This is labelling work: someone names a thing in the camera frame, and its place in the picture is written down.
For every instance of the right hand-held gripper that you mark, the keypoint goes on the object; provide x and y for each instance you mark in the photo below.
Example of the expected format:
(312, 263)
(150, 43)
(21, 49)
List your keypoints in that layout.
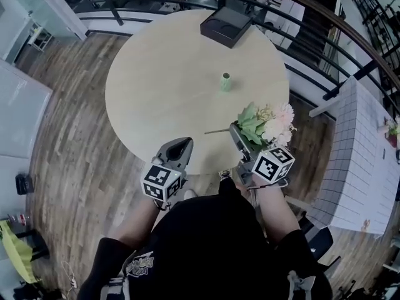
(272, 166)

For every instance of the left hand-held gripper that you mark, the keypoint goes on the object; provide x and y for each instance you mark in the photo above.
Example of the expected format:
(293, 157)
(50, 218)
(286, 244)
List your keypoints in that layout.
(162, 181)

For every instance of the pink flowers with green leaves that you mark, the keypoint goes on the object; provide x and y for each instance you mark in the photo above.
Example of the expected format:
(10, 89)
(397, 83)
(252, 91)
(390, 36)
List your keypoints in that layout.
(275, 127)

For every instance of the pale green vase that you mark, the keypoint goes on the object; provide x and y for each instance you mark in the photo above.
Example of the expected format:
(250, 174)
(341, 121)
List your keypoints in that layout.
(225, 83)

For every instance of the person's left forearm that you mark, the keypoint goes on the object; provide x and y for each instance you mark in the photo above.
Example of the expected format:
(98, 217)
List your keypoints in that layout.
(137, 223)

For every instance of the person's right forearm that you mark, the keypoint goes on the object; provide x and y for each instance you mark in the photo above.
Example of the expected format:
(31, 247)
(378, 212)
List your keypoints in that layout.
(276, 217)

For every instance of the potted plant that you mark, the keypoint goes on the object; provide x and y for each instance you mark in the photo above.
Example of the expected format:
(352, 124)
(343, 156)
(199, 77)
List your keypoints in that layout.
(390, 133)

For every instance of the person's white shoe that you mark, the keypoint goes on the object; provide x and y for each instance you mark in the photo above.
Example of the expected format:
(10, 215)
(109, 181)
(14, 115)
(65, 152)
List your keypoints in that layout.
(190, 195)
(225, 174)

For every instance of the round light wooden table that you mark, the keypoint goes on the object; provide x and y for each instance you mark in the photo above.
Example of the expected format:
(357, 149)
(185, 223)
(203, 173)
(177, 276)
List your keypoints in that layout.
(172, 89)

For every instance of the white bench board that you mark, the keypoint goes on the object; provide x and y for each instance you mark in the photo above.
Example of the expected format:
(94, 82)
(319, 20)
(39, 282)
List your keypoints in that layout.
(325, 107)

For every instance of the person's black printed t-shirt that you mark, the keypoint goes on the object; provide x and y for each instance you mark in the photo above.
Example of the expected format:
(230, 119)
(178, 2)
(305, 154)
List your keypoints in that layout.
(209, 245)

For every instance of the black box with round recesses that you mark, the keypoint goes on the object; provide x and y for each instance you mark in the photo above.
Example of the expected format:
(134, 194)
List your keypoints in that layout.
(226, 25)

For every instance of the white tiled counter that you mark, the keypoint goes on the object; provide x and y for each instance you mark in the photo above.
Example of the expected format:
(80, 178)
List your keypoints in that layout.
(362, 167)

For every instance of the black chair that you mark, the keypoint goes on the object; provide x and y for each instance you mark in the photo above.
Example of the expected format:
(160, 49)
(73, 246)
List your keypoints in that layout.
(322, 245)

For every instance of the small black device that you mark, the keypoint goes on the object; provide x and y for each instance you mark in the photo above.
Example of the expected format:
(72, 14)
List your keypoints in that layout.
(24, 184)

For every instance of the black railing with wooden handrail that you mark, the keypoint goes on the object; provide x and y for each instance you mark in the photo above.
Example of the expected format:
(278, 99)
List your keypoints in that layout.
(343, 23)

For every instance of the black stool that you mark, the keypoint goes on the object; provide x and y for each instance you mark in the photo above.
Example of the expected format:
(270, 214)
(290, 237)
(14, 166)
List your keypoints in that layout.
(37, 245)

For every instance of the bottle with red label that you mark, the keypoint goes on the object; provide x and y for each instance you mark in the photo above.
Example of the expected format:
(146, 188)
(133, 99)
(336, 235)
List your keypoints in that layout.
(20, 218)

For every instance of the yellow-green cloth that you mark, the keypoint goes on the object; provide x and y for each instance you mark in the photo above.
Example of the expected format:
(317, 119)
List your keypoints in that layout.
(18, 255)

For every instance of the white desk frame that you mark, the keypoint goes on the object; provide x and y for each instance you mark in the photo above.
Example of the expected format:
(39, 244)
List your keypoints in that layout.
(40, 37)

